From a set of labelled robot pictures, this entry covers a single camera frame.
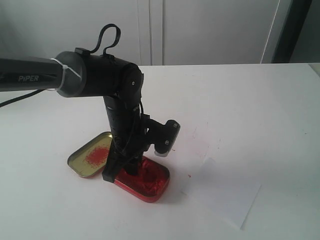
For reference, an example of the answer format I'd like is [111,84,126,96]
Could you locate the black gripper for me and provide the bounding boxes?
[102,96,147,183]

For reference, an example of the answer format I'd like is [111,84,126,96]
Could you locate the red ink tin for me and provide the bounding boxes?
[114,156,170,203]

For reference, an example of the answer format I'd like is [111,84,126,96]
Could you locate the white paper sheet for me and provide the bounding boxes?
[181,158,261,230]

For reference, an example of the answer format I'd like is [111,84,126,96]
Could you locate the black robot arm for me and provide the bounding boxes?
[0,48,144,182]

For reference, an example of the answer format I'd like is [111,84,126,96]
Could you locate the gold tin lid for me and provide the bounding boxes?
[67,131,113,178]

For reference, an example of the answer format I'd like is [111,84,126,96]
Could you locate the white cabinet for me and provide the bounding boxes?
[0,0,291,66]

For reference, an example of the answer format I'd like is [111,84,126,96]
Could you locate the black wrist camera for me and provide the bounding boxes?
[146,119,181,157]

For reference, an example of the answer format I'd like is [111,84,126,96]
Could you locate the black cable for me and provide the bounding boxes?
[0,23,151,166]

